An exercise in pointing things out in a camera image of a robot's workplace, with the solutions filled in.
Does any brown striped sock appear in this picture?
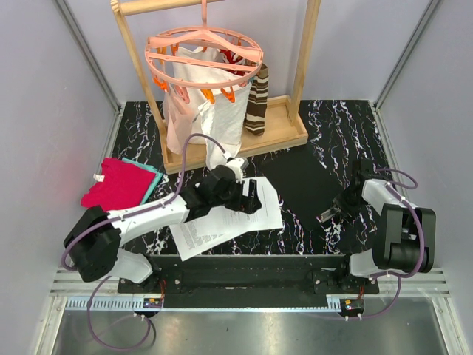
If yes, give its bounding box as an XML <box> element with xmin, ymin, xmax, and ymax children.
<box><xmin>244</xmin><ymin>64</ymin><xmax>269</xmax><ymax>136</ymax></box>

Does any aluminium frame rail left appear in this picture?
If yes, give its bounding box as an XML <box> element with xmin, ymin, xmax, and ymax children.
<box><xmin>51</xmin><ymin>0</ymin><xmax>125</xmax><ymax>115</ymax></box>

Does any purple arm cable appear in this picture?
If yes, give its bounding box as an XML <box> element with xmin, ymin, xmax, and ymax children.
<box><xmin>61</xmin><ymin>133</ymin><xmax>230</xmax><ymax>351</ymax></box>
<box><xmin>313</xmin><ymin>168</ymin><xmax>432</xmax><ymax>321</ymax></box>

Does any red folded shirt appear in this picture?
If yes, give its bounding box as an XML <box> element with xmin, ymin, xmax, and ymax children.
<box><xmin>81</xmin><ymin>158</ymin><xmax>154</xmax><ymax>212</ymax></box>

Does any wooden drying rack frame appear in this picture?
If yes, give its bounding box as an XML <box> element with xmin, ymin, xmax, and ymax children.
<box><xmin>111</xmin><ymin>1</ymin><xmax>320</xmax><ymax>174</ymax></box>

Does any white printed text sheet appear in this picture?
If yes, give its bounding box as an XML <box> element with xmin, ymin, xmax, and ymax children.
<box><xmin>170</xmin><ymin>214</ymin><xmax>257</xmax><ymax>261</ymax></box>

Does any silver folder clip mechanism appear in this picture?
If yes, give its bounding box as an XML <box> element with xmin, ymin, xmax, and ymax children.
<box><xmin>317</xmin><ymin>205</ymin><xmax>341</xmax><ymax>223</ymax></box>

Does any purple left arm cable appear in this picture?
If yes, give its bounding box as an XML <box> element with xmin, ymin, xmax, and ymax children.
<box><xmin>61</xmin><ymin>133</ymin><xmax>230</xmax><ymax>351</ymax></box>

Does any teal folded cloth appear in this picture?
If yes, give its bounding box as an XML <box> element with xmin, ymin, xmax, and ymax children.
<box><xmin>122</xmin><ymin>158</ymin><xmax>163</xmax><ymax>205</ymax></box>

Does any white signature form sheet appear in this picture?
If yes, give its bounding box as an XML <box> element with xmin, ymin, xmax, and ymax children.
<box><xmin>208</xmin><ymin>177</ymin><xmax>283</xmax><ymax>234</ymax></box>

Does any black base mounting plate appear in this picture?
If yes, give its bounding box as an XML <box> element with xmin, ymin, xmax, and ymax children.
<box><xmin>118</xmin><ymin>255</ymin><xmax>379</xmax><ymax>311</ymax></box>

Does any red white patterned cloth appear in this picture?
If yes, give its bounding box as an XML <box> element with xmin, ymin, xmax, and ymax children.
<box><xmin>219</xmin><ymin>49</ymin><xmax>246</xmax><ymax>76</ymax></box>

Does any pink round clip hanger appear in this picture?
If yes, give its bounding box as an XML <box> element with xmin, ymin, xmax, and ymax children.
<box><xmin>145</xmin><ymin>1</ymin><xmax>264</xmax><ymax>104</ymax></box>

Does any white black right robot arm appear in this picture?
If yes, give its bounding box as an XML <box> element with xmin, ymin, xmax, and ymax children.
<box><xmin>330</xmin><ymin>159</ymin><xmax>436</xmax><ymax>294</ymax></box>

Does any white hanging towel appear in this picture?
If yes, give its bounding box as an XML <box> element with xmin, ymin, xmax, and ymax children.
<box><xmin>169</xmin><ymin>47</ymin><xmax>251</xmax><ymax>169</ymax></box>

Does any pink hanging cloth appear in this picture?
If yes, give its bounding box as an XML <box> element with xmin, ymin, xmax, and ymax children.
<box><xmin>163</xmin><ymin>93</ymin><xmax>194</xmax><ymax>155</ymax></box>

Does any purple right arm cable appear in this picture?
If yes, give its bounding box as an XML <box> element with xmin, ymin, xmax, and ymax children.
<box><xmin>313</xmin><ymin>168</ymin><xmax>432</xmax><ymax>321</ymax></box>

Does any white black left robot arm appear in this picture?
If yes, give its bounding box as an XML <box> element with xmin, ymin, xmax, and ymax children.
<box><xmin>61</xmin><ymin>166</ymin><xmax>262</xmax><ymax>293</ymax></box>

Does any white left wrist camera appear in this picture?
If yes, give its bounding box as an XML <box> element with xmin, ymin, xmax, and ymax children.
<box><xmin>225</xmin><ymin>157</ymin><xmax>248</xmax><ymax>183</ymax></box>

